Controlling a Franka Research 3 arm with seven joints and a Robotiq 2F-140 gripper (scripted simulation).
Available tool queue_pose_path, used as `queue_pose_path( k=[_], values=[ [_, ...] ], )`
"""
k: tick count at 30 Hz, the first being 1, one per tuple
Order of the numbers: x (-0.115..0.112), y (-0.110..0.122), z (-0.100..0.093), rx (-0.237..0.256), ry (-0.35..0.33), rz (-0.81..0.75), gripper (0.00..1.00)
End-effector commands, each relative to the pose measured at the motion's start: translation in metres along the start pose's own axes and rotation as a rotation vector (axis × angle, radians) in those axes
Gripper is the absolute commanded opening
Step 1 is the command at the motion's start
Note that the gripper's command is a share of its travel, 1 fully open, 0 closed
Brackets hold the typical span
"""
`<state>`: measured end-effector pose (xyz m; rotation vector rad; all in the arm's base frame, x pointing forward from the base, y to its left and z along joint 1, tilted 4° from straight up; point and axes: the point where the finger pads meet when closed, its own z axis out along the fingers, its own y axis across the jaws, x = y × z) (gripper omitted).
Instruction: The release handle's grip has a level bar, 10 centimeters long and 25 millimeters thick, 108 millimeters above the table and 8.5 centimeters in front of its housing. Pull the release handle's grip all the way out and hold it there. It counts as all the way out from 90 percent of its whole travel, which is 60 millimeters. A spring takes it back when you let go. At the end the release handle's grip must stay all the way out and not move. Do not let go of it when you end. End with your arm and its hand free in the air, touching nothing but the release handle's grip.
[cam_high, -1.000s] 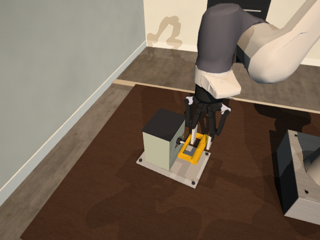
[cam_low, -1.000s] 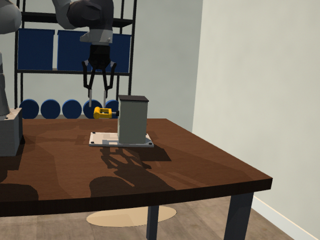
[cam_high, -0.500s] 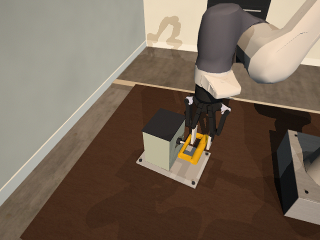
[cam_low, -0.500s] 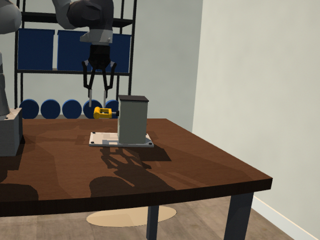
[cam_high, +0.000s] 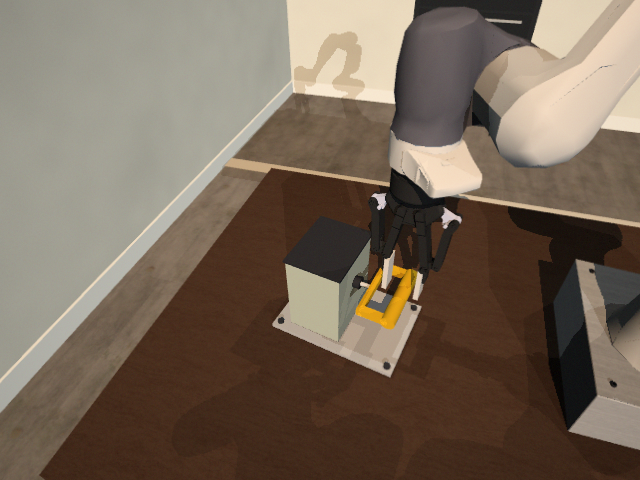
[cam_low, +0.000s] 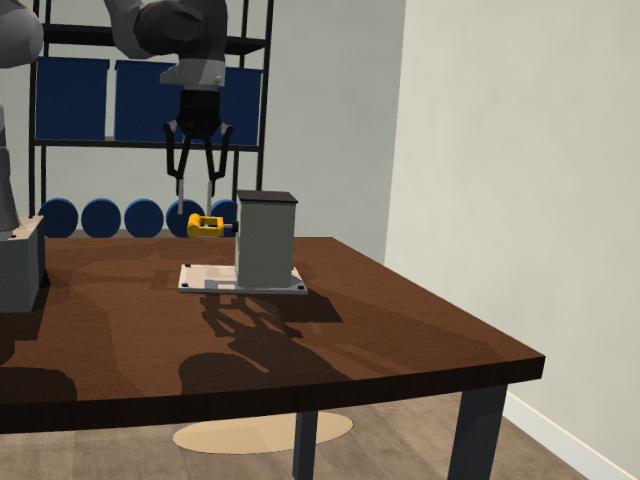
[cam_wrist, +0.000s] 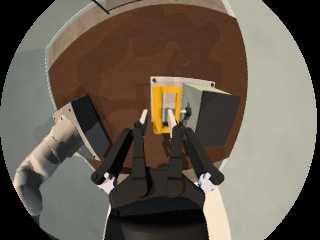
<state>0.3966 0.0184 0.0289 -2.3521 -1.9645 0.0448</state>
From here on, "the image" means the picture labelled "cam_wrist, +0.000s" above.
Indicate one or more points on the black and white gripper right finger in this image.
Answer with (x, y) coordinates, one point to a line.
(209, 177)

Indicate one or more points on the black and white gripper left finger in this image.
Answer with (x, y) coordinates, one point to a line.
(105, 177)

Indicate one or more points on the beige flat base plate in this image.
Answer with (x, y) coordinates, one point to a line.
(169, 99)

